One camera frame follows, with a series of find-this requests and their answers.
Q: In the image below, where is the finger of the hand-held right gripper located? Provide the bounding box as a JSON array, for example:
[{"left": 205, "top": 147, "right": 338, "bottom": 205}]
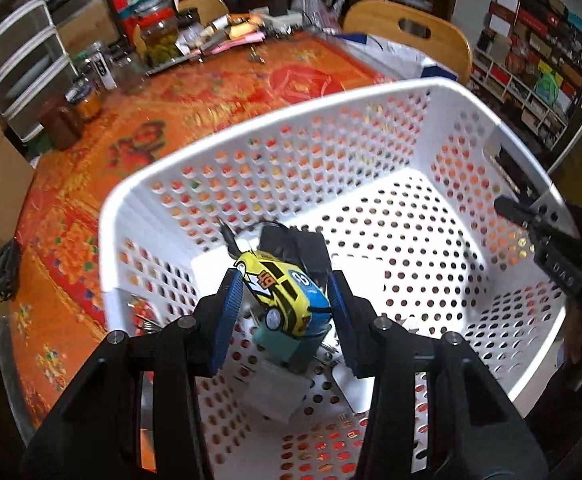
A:
[{"left": 494, "top": 195, "right": 542, "bottom": 228}]

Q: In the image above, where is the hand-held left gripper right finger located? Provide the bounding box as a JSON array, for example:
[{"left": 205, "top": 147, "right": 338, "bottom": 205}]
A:
[{"left": 328, "top": 270, "right": 549, "bottom": 480}]

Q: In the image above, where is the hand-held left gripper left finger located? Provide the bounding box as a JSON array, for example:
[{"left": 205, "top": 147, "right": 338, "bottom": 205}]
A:
[{"left": 21, "top": 267, "right": 245, "bottom": 480}]

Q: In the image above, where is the yellow toy car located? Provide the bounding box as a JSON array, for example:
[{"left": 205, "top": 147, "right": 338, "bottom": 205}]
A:
[{"left": 233, "top": 249, "right": 333, "bottom": 337}]

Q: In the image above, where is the white perforated plastic basket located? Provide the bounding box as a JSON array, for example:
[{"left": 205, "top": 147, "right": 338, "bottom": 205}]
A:
[{"left": 98, "top": 77, "right": 582, "bottom": 480}]

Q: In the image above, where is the white cube charger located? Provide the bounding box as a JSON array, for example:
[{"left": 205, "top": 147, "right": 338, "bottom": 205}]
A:
[{"left": 243, "top": 362, "right": 314, "bottom": 421}]

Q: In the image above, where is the black power adapter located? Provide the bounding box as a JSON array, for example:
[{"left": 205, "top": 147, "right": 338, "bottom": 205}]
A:
[{"left": 260, "top": 224, "right": 329, "bottom": 286}]

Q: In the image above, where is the white shelf unit with boxes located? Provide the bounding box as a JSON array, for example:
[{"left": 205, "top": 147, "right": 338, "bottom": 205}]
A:
[{"left": 471, "top": 0, "right": 582, "bottom": 151}]

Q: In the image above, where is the white and blue shopping bag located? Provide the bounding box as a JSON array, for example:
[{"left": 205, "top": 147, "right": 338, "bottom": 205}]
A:
[{"left": 341, "top": 32, "right": 459, "bottom": 83}]

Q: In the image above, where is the red printed tablecloth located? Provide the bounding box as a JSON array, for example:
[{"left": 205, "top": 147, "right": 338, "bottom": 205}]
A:
[{"left": 8, "top": 30, "right": 397, "bottom": 431}]

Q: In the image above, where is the dark brown jar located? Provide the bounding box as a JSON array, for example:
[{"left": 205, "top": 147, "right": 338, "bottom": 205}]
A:
[{"left": 38, "top": 97, "right": 84, "bottom": 150}]

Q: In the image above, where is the orange jar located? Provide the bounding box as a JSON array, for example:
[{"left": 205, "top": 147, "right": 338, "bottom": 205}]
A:
[{"left": 66, "top": 82, "right": 104, "bottom": 120}]

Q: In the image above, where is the empty clear glass jar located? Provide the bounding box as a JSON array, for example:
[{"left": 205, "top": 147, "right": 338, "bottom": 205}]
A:
[{"left": 108, "top": 52, "right": 144, "bottom": 93}]

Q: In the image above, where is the white and black carton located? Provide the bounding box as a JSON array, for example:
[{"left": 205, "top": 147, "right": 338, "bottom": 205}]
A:
[{"left": 88, "top": 42, "right": 114, "bottom": 88}]

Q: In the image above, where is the clear plastic bag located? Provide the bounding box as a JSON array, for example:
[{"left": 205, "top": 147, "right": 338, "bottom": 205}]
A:
[{"left": 291, "top": 0, "right": 344, "bottom": 31}]

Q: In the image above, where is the red-lidded jar of olives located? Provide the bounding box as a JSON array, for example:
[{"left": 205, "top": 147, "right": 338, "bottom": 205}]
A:
[{"left": 136, "top": 0, "right": 182, "bottom": 68}]

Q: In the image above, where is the white power strip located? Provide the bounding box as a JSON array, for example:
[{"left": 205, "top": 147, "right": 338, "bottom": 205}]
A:
[{"left": 263, "top": 10, "right": 304, "bottom": 31}]

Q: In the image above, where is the plain wooden chair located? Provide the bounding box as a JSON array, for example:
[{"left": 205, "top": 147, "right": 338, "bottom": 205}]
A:
[{"left": 177, "top": 0, "right": 229, "bottom": 26}]

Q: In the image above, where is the brown printed cardboard box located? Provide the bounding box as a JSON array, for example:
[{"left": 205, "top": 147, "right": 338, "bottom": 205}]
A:
[{"left": 53, "top": 0, "right": 122, "bottom": 56}]

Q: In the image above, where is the clear plastic drawer unit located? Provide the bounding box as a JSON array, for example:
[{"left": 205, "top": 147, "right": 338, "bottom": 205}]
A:
[{"left": 0, "top": 0, "right": 79, "bottom": 143}]

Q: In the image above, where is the metal bracket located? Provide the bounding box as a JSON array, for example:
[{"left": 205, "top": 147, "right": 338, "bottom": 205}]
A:
[{"left": 321, "top": 340, "right": 372, "bottom": 411}]

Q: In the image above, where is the wooden chair with handle hole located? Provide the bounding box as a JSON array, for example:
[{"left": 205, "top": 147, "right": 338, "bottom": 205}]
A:
[{"left": 342, "top": 0, "right": 473, "bottom": 86}]

